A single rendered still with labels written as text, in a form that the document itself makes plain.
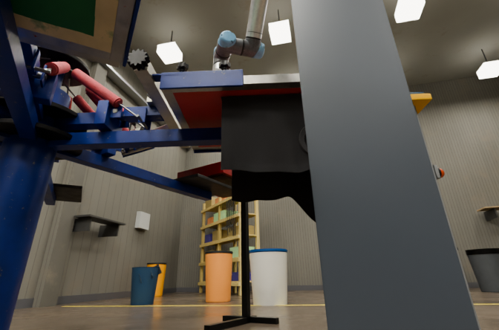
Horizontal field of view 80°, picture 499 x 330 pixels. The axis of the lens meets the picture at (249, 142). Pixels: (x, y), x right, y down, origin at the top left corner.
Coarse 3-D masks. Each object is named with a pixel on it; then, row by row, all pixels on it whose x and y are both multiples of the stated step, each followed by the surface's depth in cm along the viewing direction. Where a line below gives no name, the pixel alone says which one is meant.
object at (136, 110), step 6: (132, 108) 135; (138, 108) 135; (150, 108) 135; (156, 108) 135; (126, 114) 134; (132, 114) 134; (150, 114) 133; (156, 114) 133; (126, 120) 137; (132, 120) 137; (150, 120) 138; (156, 120) 138; (162, 120) 138
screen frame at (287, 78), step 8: (248, 80) 107; (256, 80) 107; (264, 80) 107; (272, 80) 107; (280, 80) 107; (288, 80) 107; (296, 80) 106; (184, 88) 109; (192, 88) 109; (200, 88) 109; (208, 88) 109; (216, 88) 109; (224, 88) 109; (232, 88) 109; (240, 88) 109; (248, 88) 109; (256, 88) 110; (264, 88) 110; (272, 88) 110; (168, 96) 113; (176, 104) 118; (176, 112) 124; (184, 120) 130; (184, 128) 137
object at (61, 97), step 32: (0, 96) 120; (64, 96) 141; (0, 128) 119; (0, 160) 119; (32, 160) 123; (0, 192) 113; (32, 192) 120; (0, 224) 110; (32, 224) 118; (0, 256) 106; (0, 288) 104; (0, 320) 103
